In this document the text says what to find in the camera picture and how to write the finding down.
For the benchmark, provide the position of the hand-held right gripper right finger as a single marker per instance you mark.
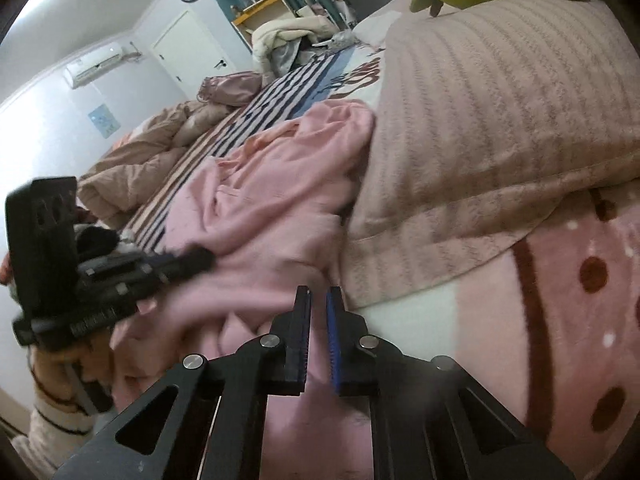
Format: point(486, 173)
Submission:
point(334, 340)

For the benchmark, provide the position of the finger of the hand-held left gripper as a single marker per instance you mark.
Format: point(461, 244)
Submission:
point(182, 263)

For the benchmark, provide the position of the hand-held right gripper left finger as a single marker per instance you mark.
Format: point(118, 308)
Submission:
point(302, 336)

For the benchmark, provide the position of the pink garment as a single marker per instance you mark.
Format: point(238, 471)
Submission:
point(255, 200)

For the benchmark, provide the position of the person's left forearm striped sleeve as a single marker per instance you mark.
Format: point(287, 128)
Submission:
point(55, 430)

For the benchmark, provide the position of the person's left hand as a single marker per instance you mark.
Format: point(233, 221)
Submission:
point(65, 365)

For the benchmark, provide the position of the beige crumpled duvet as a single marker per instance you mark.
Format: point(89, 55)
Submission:
point(145, 155)

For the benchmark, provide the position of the striped bed sheet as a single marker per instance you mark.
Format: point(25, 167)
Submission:
point(280, 100)

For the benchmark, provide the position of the white air conditioner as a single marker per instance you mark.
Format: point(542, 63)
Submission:
point(95, 62)

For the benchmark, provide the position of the white door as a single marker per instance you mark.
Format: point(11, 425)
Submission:
point(192, 55)

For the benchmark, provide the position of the pink dotted fleece blanket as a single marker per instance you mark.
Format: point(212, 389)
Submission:
point(550, 350)

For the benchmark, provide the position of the cream crumpled blanket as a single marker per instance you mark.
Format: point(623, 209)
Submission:
point(285, 37)

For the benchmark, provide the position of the beige striped pillow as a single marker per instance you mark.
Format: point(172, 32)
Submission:
point(495, 140)

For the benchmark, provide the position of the yellow shelf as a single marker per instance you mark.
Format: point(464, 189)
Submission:
point(260, 12)

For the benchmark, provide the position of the white pillow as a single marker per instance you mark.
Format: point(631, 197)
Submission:
point(375, 27)

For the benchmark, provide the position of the blue wall sticker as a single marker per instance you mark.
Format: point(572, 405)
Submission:
point(102, 120)

